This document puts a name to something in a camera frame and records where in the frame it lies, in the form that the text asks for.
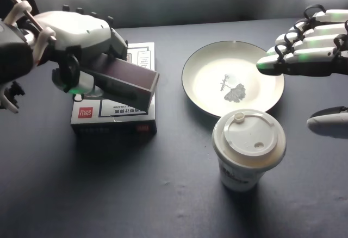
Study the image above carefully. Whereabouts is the dark brown small box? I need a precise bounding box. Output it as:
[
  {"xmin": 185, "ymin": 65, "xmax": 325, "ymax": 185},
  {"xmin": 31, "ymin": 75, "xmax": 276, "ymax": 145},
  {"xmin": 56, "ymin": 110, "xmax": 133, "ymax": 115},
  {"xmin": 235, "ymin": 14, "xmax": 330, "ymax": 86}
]
[{"xmin": 78, "ymin": 53, "xmax": 160, "ymax": 112}]

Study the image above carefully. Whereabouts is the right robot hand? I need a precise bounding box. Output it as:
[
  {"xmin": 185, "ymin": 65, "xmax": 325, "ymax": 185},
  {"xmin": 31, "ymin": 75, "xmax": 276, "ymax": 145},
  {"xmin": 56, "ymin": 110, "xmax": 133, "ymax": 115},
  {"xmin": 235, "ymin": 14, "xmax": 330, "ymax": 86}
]
[{"xmin": 256, "ymin": 4, "xmax": 348, "ymax": 141}]

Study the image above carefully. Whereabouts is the grey table cloth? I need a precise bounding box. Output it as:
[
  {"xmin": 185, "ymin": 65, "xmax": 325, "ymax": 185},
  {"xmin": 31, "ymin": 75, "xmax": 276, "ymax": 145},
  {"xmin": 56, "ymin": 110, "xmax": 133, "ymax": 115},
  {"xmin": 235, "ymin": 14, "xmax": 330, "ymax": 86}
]
[{"xmin": 0, "ymin": 17, "xmax": 348, "ymax": 238}]

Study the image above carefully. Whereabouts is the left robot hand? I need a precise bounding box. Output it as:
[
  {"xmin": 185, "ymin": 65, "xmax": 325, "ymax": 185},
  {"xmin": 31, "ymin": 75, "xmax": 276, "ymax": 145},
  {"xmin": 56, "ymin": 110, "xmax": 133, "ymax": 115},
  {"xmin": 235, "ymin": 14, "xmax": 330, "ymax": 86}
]
[{"xmin": 29, "ymin": 4, "xmax": 130, "ymax": 102}]

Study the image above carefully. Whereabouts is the white lidded paper cup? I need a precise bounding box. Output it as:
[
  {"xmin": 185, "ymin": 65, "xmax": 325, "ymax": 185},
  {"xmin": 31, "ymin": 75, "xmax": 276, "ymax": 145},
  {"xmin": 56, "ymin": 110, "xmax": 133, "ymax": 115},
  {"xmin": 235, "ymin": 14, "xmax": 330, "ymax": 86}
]
[{"xmin": 212, "ymin": 109, "xmax": 287, "ymax": 193}]

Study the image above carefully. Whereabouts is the white plate with leaf print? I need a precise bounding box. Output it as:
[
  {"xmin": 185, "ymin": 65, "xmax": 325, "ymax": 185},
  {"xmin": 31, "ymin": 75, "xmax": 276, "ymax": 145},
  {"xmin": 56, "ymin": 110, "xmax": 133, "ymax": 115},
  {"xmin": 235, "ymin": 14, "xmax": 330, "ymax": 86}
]
[{"xmin": 181, "ymin": 40, "xmax": 285, "ymax": 118}]

